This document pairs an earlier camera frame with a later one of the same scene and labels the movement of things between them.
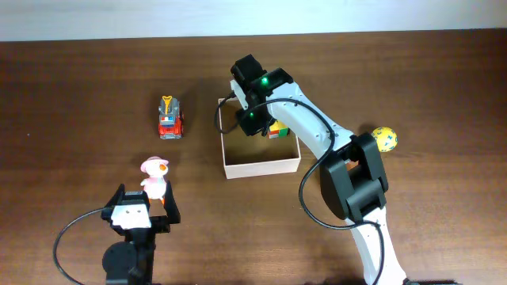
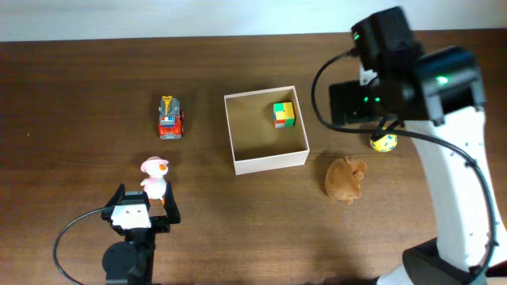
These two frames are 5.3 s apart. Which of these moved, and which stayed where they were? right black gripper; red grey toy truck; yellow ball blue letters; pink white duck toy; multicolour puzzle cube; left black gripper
Moved: multicolour puzzle cube; right black gripper
Stayed: red grey toy truck; left black gripper; pink white duck toy; yellow ball blue letters
